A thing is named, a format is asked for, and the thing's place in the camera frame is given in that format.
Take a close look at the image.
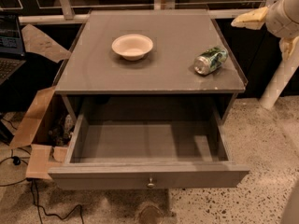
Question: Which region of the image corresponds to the white metal railing frame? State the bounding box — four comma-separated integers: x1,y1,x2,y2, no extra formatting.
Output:
0,0,299,26

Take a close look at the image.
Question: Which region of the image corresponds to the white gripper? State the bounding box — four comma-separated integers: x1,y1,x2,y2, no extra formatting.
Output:
231,0,299,61

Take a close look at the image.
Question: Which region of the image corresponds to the round metal drawer knob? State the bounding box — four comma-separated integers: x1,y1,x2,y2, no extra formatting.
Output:
147,178,156,189

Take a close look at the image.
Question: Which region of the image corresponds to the white paper bowl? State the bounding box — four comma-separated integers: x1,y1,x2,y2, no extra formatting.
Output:
111,34,153,61

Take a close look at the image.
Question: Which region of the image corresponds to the green soda can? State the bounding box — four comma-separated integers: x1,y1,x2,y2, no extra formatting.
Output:
193,46,228,76

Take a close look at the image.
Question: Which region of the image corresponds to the black floor cable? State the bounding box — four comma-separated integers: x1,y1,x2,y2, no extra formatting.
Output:
0,117,86,224

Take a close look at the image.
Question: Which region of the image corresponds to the brown cardboard sheet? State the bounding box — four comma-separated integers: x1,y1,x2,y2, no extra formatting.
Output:
21,24,71,63

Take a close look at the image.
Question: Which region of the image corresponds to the brown cardboard box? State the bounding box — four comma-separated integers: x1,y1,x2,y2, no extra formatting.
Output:
9,87,68,179

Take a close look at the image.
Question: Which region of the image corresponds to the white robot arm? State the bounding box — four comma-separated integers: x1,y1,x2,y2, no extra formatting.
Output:
232,0,299,224

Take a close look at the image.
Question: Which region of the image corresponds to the grey wooden nightstand cabinet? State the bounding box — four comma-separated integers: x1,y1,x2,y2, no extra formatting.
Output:
56,9,246,119

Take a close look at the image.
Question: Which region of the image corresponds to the open laptop computer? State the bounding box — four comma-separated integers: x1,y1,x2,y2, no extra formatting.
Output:
0,11,26,84

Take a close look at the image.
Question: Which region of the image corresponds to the open grey top drawer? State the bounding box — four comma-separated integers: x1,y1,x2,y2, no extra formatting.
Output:
49,110,249,189

